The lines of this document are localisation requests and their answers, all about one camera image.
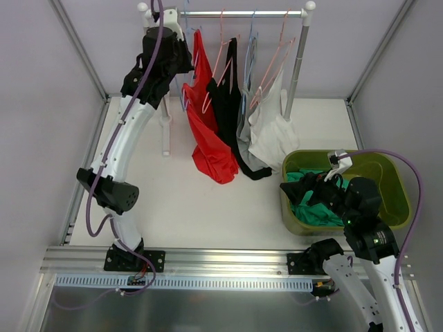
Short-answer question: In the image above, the green tank top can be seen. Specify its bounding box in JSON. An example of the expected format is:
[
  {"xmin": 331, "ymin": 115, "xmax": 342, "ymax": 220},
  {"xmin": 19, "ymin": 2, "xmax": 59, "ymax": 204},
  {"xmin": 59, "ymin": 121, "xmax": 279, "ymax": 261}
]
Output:
[{"xmin": 286, "ymin": 169, "xmax": 349, "ymax": 227}]

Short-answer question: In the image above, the red tank top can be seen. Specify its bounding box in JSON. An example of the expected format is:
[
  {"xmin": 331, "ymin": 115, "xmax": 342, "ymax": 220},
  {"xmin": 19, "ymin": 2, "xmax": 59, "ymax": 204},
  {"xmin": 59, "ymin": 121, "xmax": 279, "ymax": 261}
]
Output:
[{"xmin": 181, "ymin": 30, "xmax": 239, "ymax": 185}]

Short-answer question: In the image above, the light blue hanger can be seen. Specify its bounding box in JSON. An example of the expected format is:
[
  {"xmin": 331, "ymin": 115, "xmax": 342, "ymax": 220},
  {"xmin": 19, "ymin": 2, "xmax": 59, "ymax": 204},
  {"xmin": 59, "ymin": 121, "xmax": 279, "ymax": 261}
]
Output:
[{"xmin": 174, "ymin": 76, "xmax": 186, "ymax": 113}]

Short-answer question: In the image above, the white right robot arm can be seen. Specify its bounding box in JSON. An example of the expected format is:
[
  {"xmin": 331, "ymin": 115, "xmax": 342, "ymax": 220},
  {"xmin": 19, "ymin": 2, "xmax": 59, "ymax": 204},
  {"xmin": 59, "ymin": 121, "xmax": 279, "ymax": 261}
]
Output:
[{"xmin": 280, "ymin": 172, "xmax": 423, "ymax": 331}]

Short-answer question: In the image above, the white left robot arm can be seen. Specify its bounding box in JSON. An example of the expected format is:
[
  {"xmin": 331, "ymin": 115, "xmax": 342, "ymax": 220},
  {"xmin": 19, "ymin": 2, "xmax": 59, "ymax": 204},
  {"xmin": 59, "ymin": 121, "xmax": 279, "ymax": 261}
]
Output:
[{"xmin": 76, "ymin": 26, "xmax": 193, "ymax": 270}]

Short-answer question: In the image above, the pink hanger under black top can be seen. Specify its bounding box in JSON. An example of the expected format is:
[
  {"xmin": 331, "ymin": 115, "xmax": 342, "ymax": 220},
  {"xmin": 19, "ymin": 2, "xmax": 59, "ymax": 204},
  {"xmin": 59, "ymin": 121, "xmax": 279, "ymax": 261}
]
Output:
[{"xmin": 202, "ymin": 9, "xmax": 242, "ymax": 113}]

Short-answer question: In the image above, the white tank top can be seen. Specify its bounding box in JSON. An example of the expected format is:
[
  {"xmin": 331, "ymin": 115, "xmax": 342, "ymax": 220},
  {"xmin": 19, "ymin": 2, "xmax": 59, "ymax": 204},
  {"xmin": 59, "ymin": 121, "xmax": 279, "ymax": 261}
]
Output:
[{"xmin": 248, "ymin": 68, "xmax": 300, "ymax": 172}]

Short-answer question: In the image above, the black tank top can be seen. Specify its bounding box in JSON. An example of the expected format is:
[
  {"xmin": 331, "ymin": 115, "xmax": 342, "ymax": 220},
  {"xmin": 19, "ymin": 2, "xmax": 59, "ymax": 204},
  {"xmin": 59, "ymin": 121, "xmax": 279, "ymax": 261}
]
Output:
[{"xmin": 206, "ymin": 37, "xmax": 271, "ymax": 181}]

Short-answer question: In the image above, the blue hanger under grey top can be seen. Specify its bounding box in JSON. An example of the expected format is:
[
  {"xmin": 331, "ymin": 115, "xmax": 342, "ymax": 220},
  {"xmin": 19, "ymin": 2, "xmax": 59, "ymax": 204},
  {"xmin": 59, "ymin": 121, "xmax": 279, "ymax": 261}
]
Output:
[{"xmin": 241, "ymin": 10, "xmax": 257, "ymax": 116}]

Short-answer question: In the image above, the grey tank top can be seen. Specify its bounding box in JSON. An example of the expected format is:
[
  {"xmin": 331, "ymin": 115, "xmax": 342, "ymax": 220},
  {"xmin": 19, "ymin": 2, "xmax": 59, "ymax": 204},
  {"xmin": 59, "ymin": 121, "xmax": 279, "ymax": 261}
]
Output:
[{"xmin": 236, "ymin": 84, "xmax": 269, "ymax": 172}]

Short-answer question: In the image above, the pink hanger under white top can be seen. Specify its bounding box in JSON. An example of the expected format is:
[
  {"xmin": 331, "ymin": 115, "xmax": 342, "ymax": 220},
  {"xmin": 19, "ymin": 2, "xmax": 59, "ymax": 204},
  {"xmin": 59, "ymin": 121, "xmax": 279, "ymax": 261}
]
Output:
[{"xmin": 249, "ymin": 10, "xmax": 296, "ymax": 109}]

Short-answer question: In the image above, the olive green plastic basket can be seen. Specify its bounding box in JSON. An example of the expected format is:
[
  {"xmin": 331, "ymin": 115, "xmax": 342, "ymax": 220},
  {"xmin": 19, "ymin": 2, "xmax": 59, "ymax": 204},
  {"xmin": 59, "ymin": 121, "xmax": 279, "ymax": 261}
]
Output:
[{"xmin": 280, "ymin": 149, "xmax": 412, "ymax": 236}]

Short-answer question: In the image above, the silver clothes rack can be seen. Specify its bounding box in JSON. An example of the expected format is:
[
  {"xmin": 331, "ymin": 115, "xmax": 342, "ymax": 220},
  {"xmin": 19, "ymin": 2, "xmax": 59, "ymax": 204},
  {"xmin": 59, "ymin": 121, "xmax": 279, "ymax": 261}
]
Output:
[{"xmin": 136, "ymin": 1, "xmax": 317, "ymax": 158}]

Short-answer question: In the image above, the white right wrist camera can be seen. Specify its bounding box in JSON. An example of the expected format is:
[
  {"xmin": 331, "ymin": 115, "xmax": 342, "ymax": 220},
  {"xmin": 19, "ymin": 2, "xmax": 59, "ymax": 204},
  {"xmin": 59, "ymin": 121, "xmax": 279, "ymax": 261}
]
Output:
[{"xmin": 324, "ymin": 149, "xmax": 353, "ymax": 182}]

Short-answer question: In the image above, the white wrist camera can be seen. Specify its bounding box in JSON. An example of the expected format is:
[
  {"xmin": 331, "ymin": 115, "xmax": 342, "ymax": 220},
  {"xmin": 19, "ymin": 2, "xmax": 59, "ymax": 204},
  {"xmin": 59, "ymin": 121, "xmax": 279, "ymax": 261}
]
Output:
[
  {"xmin": 324, "ymin": 149, "xmax": 353, "ymax": 182},
  {"xmin": 151, "ymin": 8, "xmax": 185, "ymax": 42}
]

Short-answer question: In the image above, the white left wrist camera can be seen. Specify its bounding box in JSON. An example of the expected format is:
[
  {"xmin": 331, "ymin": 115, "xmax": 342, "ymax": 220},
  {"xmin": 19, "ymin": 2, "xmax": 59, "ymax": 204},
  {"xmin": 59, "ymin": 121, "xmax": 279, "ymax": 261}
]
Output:
[{"xmin": 151, "ymin": 8, "xmax": 185, "ymax": 42}]

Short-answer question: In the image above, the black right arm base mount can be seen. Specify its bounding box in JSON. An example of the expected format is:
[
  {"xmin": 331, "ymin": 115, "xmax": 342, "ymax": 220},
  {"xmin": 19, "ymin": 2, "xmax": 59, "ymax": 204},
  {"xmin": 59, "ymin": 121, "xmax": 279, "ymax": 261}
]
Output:
[{"xmin": 286, "ymin": 252, "xmax": 325, "ymax": 275}]

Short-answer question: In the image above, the aluminium corner frame post right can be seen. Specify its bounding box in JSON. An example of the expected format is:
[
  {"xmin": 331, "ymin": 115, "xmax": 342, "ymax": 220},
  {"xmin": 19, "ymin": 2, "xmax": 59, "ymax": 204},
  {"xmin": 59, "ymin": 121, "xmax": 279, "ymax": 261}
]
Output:
[{"xmin": 345, "ymin": 0, "xmax": 418, "ymax": 107}]

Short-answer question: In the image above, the aluminium corner frame post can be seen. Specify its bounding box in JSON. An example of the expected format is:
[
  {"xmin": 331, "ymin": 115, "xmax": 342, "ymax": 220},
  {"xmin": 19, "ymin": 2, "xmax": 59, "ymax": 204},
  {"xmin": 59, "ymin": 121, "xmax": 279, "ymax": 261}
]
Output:
[
  {"xmin": 47, "ymin": 0, "xmax": 111, "ymax": 101},
  {"xmin": 345, "ymin": 0, "xmax": 418, "ymax": 107}
]

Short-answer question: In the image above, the aluminium corner frame post left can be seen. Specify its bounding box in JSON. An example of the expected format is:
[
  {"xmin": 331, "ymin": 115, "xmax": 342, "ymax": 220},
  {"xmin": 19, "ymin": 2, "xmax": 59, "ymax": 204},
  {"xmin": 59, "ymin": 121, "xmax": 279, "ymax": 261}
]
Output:
[{"xmin": 47, "ymin": 0, "xmax": 111, "ymax": 101}]

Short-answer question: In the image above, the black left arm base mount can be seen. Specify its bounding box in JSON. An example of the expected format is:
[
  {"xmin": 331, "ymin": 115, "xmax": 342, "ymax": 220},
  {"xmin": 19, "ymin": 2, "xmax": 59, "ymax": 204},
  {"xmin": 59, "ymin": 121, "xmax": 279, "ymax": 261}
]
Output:
[{"xmin": 103, "ymin": 246, "xmax": 166, "ymax": 273}]

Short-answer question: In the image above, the white slotted cable duct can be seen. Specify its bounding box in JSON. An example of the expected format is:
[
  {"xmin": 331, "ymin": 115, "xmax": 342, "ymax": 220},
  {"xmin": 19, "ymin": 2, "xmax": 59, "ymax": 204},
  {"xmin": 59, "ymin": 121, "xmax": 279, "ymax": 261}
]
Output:
[{"xmin": 54, "ymin": 274, "xmax": 314, "ymax": 293}]

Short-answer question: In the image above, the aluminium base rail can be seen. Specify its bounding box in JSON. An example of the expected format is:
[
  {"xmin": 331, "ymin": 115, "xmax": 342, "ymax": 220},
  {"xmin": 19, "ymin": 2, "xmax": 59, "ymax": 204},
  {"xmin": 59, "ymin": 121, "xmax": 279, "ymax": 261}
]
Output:
[{"xmin": 39, "ymin": 246, "xmax": 316, "ymax": 277}]

